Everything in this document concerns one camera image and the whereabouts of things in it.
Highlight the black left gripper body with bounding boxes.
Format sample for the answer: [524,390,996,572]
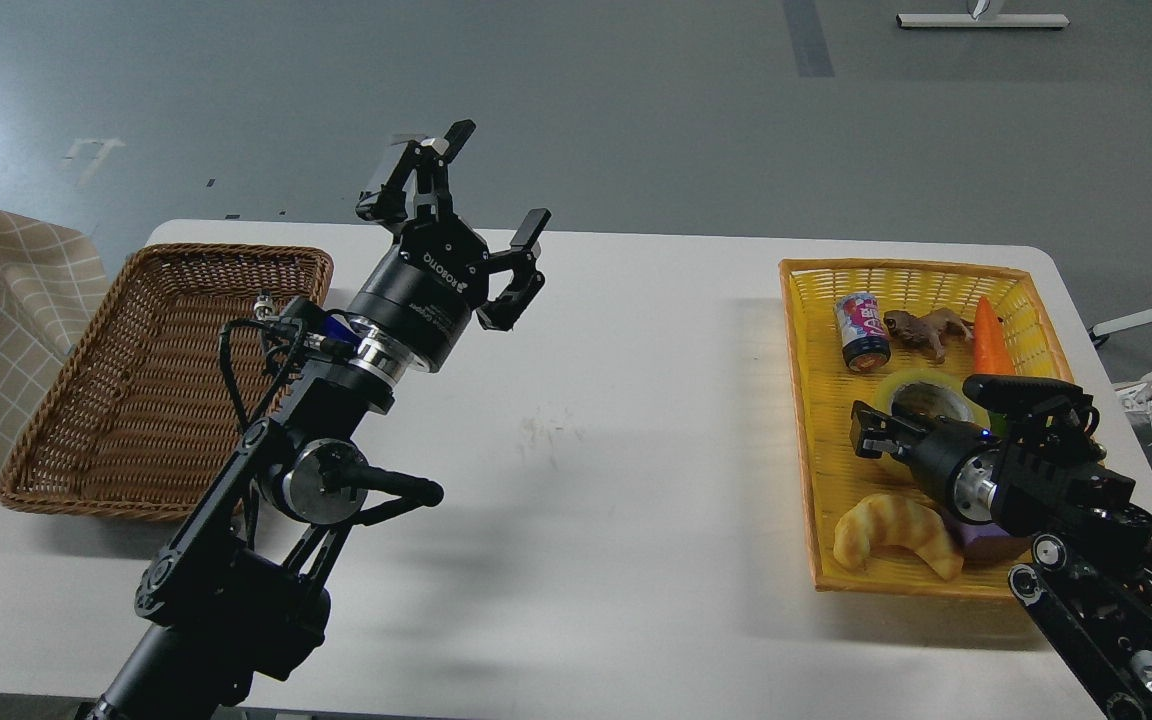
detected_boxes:
[347,215,486,373]

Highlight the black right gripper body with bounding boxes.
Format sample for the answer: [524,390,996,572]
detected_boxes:
[901,415,998,525]

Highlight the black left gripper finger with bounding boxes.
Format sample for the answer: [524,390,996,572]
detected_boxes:
[473,209,552,332]
[355,120,477,234]

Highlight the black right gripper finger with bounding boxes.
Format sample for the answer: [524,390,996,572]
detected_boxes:
[849,400,934,462]

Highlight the yellow tape roll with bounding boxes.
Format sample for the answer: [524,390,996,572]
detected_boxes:
[870,369,991,430]

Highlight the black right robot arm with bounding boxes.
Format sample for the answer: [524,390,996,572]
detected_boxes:
[850,374,1152,719]

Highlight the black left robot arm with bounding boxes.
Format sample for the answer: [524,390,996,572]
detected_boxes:
[86,119,550,719]

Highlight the toy croissant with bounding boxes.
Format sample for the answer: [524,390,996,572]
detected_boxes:
[832,495,964,582]

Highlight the purple foam cube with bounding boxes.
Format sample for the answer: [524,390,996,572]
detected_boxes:
[938,509,1032,564]

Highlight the small soda can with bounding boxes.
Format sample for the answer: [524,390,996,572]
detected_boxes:
[835,291,892,373]

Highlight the yellow plastic basket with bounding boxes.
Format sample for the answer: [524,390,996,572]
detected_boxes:
[780,258,1074,602]

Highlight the toy carrot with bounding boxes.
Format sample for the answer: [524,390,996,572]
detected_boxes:
[973,296,1016,376]

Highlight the brown toy animal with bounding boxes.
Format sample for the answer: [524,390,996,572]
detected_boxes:
[882,306,975,366]

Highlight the brown wicker basket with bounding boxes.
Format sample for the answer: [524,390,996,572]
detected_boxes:
[0,243,334,521]

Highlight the white furniture base bar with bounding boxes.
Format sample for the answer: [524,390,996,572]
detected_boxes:
[896,13,1070,31]

